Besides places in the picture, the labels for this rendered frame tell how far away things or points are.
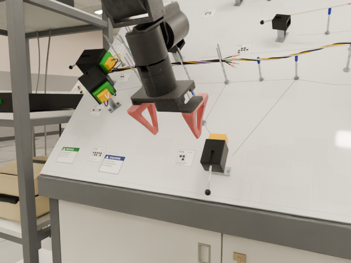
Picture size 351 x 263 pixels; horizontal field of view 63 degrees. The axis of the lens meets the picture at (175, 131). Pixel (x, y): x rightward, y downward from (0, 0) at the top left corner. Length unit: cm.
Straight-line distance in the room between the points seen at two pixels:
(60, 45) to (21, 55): 843
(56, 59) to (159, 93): 885
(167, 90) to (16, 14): 67
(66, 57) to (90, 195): 874
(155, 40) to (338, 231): 49
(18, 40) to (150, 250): 74
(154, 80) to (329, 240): 46
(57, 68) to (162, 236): 865
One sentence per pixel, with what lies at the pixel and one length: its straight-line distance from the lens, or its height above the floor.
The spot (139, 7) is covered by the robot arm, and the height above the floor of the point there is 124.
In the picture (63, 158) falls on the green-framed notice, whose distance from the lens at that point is 98.
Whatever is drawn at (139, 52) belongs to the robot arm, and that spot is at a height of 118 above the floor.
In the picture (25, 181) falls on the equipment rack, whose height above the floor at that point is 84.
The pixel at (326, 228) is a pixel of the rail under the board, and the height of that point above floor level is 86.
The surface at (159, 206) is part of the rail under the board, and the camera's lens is 74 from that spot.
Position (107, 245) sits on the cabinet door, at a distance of 95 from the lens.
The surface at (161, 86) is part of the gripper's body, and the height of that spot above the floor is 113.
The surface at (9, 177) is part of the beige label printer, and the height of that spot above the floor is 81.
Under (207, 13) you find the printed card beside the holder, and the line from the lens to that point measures 119.
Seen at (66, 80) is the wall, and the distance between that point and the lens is 941.
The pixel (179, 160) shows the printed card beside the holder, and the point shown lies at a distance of 76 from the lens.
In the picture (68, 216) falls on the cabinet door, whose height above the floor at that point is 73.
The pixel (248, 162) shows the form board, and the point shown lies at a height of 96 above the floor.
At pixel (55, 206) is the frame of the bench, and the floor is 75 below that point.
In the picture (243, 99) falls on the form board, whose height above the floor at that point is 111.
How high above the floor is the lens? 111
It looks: 7 degrees down
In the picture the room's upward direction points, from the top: straight up
